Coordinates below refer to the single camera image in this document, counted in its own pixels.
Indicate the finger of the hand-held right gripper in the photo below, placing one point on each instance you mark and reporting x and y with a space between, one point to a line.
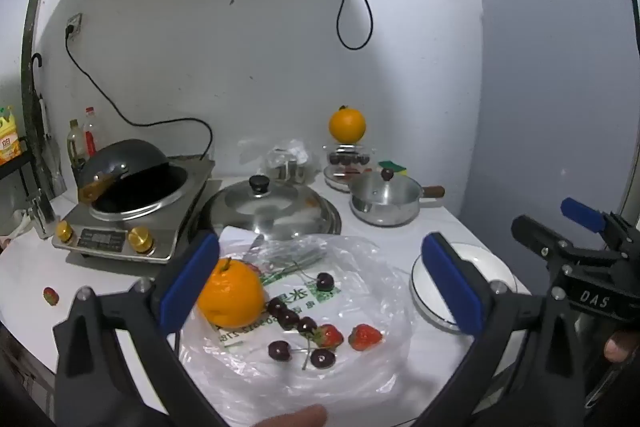
580 213
540 237

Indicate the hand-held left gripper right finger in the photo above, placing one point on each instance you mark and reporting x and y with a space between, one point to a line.
452 287

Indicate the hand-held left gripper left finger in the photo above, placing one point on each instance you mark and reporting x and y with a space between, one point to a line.
192 287

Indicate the large orange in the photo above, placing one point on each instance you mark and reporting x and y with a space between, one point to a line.
235 297

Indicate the white plate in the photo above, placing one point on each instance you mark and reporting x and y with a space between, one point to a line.
495 267

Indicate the clear printed plastic bag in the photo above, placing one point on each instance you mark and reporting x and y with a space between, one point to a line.
350 387

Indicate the person's right hand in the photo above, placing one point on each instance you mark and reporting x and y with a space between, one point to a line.
620 347

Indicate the person's left hand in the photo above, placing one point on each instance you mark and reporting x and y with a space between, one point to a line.
295 417

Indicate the steel induction cooker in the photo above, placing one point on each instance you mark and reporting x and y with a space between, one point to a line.
165 227

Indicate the white paper sheet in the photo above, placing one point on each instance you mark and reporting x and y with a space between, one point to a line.
237 237

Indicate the small steel pot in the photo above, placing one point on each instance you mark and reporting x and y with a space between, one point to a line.
385 216

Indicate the glass lid with black knob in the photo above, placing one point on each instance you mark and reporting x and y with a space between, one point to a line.
270 212

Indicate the steel pot lid brown knob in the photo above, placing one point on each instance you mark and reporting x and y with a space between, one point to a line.
385 192

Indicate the green and yellow sponge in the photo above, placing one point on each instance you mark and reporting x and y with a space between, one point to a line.
395 167

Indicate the grey refrigerator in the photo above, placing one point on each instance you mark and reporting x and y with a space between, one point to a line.
540 82

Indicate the small red strawberry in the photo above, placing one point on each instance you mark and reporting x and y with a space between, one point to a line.
50 296

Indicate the clear tiered fruit stand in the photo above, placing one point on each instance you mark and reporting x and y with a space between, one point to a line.
345 174

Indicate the clear bag of steel cups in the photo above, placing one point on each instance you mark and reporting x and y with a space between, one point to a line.
287 162

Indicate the bunch of dark cherries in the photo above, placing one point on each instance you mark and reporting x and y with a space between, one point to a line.
347 159

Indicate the steel faucet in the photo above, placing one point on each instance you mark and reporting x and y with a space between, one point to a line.
42 212

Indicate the dark oil bottle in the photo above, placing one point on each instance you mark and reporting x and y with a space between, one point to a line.
76 147

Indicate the orange with green stem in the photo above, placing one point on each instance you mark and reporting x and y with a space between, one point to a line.
347 124

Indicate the grey vertical pipe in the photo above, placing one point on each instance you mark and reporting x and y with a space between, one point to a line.
31 17

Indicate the white wall socket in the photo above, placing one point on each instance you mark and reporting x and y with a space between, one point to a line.
75 21

